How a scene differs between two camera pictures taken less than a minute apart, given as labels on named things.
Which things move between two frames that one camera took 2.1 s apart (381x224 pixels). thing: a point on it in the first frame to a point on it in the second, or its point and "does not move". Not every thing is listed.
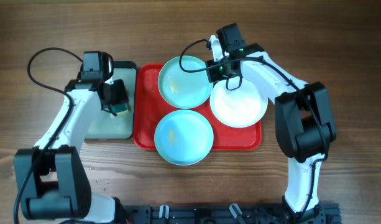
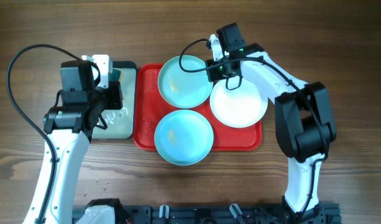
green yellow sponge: (120, 109) to (115, 75)
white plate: (240, 107) does not move
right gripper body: (219, 71) does not move
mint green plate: (183, 82) does not move
